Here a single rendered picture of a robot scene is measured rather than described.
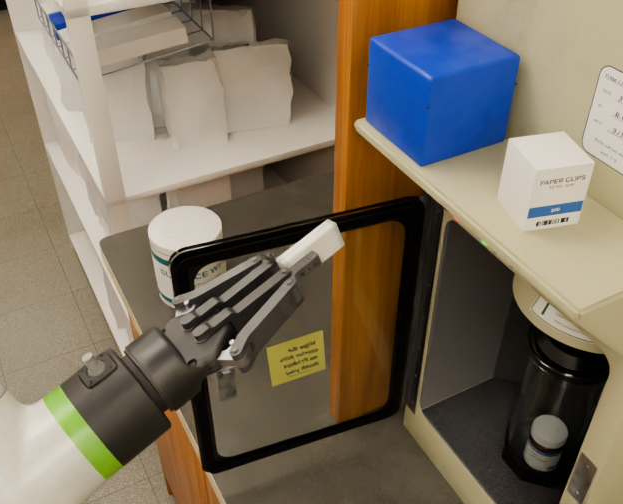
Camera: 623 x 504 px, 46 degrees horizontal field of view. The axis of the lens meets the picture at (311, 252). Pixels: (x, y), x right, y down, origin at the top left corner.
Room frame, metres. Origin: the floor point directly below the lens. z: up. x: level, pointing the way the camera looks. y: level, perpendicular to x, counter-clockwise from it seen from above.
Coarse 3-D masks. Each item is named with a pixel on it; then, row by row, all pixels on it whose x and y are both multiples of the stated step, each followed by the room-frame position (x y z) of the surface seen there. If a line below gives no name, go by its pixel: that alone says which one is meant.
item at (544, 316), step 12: (516, 276) 0.63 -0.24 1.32; (516, 288) 0.61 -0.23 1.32; (528, 288) 0.59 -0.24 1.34; (516, 300) 0.59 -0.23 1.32; (528, 300) 0.58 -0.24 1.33; (540, 300) 0.57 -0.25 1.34; (528, 312) 0.57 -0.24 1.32; (540, 312) 0.56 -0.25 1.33; (552, 312) 0.55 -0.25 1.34; (540, 324) 0.55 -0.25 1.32; (552, 324) 0.55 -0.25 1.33; (564, 324) 0.54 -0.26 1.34; (552, 336) 0.54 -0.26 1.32; (564, 336) 0.53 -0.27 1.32; (576, 336) 0.53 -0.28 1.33; (588, 348) 0.52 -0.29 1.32
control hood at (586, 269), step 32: (448, 160) 0.58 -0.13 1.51; (480, 160) 0.58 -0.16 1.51; (448, 192) 0.53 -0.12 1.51; (480, 192) 0.53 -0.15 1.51; (480, 224) 0.48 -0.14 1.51; (512, 224) 0.48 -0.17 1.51; (576, 224) 0.48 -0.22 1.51; (608, 224) 0.48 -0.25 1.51; (512, 256) 0.44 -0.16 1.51; (544, 256) 0.44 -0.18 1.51; (576, 256) 0.44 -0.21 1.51; (608, 256) 0.44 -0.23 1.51; (544, 288) 0.41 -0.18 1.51; (576, 288) 0.40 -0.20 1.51; (608, 288) 0.40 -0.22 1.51; (576, 320) 0.38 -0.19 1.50; (608, 320) 0.39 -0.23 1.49
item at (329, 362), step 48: (384, 240) 0.68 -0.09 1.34; (336, 288) 0.66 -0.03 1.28; (384, 288) 0.68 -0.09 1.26; (288, 336) 0.63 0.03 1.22; (336, 336) 0.66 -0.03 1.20; (384, 336) 0.68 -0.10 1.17; (240, 384) 0.61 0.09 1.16; (288, 384) 0.63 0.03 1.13; (336, 384) 0.66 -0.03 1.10; (384, 384) 0.68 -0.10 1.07; (240, 432) 0.61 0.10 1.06; (288, 432) 0.63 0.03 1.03
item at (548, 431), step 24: (528, 336) 0.61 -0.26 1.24; (528, 360) 0.61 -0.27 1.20; (528, 384) 0.59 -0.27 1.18; (552, 384) 0.57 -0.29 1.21; (576, 384) 0.55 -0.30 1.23; (600, 384) 0.56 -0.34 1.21; (528, 408) 0.58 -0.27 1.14; (552, 408) 0.56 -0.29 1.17; (576, 408) 0.56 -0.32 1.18; (528, 432) 0.57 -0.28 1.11; (552, 432) 0.56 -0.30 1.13; (576, 432) 0.56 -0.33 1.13; (528, 456) 0.57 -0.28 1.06; (552, 456) 0.56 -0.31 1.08
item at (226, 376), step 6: (228, 366) 0.59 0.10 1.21; (222, 372) 0.59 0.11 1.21; (228, 372) 0.59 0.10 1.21; (234, 372) 0.59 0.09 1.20; (222, 378) 0.58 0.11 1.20; (228, 378) 0.58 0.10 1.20; (234, 378) 0.59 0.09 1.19; (222, 384) 0.59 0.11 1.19; (228, 384) 0.59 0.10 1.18; (234, 384) 0.59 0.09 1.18; (222, 390) 0.59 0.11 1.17; (228, 390) 0.59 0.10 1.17; (234, 390) 0.59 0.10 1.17; (222, 396) 0.59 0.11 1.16; (228, 396) 0.59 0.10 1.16; (234, 396) 0.59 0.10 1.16
